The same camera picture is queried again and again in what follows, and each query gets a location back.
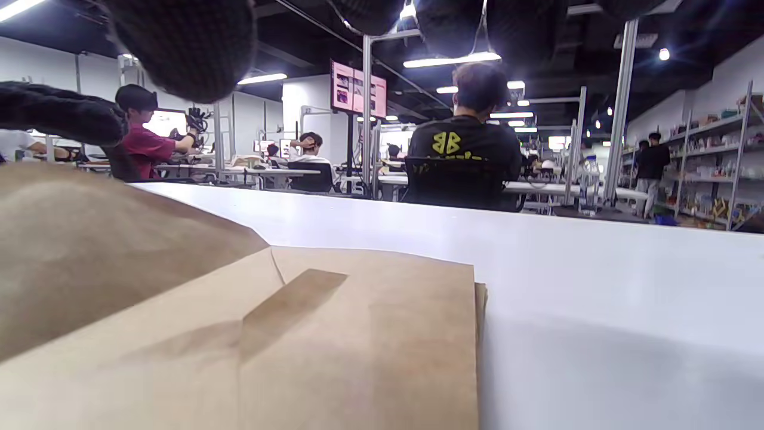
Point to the clear plastic water bottle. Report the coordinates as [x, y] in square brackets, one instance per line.
[589, 185]

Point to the long ceiling light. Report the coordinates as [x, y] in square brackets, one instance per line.
[18, 7]
[450, 60]
[262, 78]

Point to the pink hanging sign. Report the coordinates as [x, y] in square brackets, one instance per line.
[358, 89]

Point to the person's right hand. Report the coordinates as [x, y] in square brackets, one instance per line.
[191, 48]

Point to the black mesh office chair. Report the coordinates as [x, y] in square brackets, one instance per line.
[453, 182]

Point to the bright computer monitor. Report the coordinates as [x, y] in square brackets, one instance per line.
[167, 122]

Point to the white desk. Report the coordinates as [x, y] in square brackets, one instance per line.
[537, 188]

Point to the metal storage shelf rack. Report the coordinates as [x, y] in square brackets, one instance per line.
[716, 167]

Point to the white support post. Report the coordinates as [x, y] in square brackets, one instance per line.
[619, 107]

